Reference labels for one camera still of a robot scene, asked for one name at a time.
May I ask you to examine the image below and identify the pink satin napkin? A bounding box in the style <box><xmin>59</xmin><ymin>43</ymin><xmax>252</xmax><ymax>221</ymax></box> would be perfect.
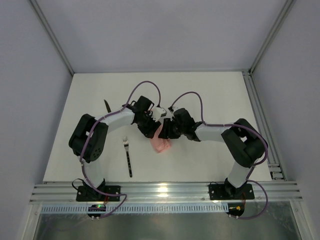
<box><xmin>150</xmin><ymin>124</ymin><xmax>171</xmax><ymax>153</ymax></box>

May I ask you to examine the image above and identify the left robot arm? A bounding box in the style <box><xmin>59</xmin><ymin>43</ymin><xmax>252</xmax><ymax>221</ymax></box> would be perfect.
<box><xmin>68</xmin><ymin>96</ymin><xmax>167</xmax><ymax>194</ymax></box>

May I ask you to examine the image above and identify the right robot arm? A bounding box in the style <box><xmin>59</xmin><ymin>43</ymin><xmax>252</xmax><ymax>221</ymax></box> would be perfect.
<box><xmin>158</xmin><ymin>107</ymin><xmax>268</xmax><ymax>199</ymax></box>

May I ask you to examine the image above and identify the black knife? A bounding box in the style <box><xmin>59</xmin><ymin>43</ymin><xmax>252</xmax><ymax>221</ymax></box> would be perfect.
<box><xmin>103</xmin><ymin>99</ymin><xmax>112</xmax><ymax>113</ymax></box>

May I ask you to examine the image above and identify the right controller board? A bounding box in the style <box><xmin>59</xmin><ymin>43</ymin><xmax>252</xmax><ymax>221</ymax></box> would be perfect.
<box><xmin>226</xmin><ymin>203</ymin><xmax>245</xmax><ymax>218</ymax></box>

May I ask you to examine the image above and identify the controller board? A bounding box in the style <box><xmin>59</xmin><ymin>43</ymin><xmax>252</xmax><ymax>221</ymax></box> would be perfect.
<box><xmin>87</xmin><ymin>204</ymin><xmax>106</xmax><ymax>219</ymax></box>
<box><xmin>226</xmin><ymin>203</ymin><xmax>245</xmax><ymax>218</ymax></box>

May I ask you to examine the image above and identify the left controller board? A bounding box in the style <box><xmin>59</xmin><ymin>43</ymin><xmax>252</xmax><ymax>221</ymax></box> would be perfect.
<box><xmin>87</xmin><ymin>204</ymin><xmax>106</xmax><ymax>219</ymax></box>

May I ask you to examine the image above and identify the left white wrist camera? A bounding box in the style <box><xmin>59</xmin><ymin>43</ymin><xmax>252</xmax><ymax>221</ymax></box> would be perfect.
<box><xmin>152</xmin><ymin>107</ymin><xmax>167</xmax><ymax>121</ymax></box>

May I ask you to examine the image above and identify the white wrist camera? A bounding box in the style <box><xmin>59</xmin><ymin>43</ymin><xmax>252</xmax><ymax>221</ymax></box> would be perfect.
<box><xmin>166</xmin><ymin>106</ymin><xmax>177</xmax><ymax>119</ymax></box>
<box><xmin>152</xmin><ymin>107</ymin><xmax>167</xmax><ymax>121</ymax></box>

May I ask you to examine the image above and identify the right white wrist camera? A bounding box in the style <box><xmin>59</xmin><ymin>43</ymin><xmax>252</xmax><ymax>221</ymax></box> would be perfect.
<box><xmin>166</xmin><ymin>106</ymin><xmax>177</xmax><ymax>119</ymax></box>

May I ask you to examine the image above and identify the silver fork black handle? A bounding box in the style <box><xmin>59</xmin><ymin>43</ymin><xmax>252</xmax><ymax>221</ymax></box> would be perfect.
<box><xmin>123</xmin><ymin>136</ymin><xmax>133</xmax><ymax>178</ymax></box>

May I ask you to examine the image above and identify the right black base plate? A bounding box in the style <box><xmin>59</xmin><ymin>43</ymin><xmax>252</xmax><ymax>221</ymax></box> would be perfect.
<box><xmin>208</xmin><ymin>180</ymin><xmax>255</xmax><ymax>200</ymax></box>

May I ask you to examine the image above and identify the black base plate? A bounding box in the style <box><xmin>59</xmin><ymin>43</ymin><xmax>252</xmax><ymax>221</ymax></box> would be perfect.
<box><xmin>76</xmin><ymin>185</ymin><xmax>121</xmax><ymax>202</ymax></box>
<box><xmin>208</xmin><ymin>180</ymin><xmax>255</xmax><ymax>200</ymax></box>

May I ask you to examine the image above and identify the grey slotted cable duct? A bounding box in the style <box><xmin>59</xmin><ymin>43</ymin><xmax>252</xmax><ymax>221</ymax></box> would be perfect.
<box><xmin>40</xmin><ymin>202</ymin><xmax>228</xmax><ymax>214</ymax></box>

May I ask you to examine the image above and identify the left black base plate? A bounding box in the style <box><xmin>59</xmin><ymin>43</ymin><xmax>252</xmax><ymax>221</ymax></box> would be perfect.
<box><xmin>76</xmin><ymin>185</ymin><xmax>121</xmax><ymax>202</ymax></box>

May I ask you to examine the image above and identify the right side aluminium rail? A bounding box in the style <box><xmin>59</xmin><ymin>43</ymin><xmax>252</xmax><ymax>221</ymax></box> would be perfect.
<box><xmin>242</xmin><ymin>70</ymin><xmax>287</xmax><ymax>181</ymax></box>

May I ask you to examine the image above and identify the aluminium rail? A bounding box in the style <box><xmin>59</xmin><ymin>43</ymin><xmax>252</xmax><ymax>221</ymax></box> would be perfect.
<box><xmin>29</xmin><ymin>181</ymin><xmax>303</xmax><ymax>204</ymax></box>
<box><xmin>242</xmin><ymin>70</ymin><xmax>287</xmax><ymax>181</ymax></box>

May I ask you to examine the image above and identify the aluminium front rail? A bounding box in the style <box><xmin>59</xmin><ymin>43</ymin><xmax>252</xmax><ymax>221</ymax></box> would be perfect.
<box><xmin>29</xmin><ymin>181</ymin><xmax>303</xmax><ymax>204</ymax></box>

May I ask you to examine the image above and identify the left corner frame post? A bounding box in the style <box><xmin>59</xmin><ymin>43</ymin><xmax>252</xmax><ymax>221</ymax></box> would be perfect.
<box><xmin>27</xmin><ymin>0</ymin><xmax>75</xmax><ymax>77</ymax></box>

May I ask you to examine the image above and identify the corner frame post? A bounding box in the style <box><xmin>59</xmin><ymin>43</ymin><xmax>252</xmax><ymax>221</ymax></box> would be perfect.
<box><xmin>27</xmin><ymin>0</ymin><xmax>75</xmax><ymax>77</ymax></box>
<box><xmin>248</xmin><ymin>0</ymin><xmax>296</xmax><ymax>75</ymax></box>

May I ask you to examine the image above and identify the right corner frame post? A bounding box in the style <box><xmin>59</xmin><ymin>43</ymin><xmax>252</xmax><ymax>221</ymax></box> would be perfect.
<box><xmin>248</xmin><ymin>0</ymin><xmax>296</xmax><ymax>75</ymax></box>

